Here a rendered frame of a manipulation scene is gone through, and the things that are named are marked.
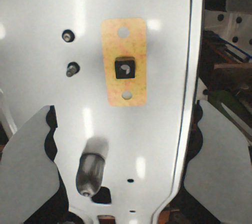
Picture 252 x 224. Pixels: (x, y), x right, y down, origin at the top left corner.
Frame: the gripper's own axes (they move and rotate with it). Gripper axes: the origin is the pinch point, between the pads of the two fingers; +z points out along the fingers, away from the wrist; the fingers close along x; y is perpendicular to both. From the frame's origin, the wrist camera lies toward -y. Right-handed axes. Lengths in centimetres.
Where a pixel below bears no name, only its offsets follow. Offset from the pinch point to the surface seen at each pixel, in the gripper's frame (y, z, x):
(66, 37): -3.1, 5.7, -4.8
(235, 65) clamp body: 2.8, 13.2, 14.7
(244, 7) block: -5.2, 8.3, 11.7
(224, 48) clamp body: 3.8, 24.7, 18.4
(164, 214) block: 76, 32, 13
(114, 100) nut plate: 3.4, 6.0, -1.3
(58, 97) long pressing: 3.0, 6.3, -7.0
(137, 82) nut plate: 1.6, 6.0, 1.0
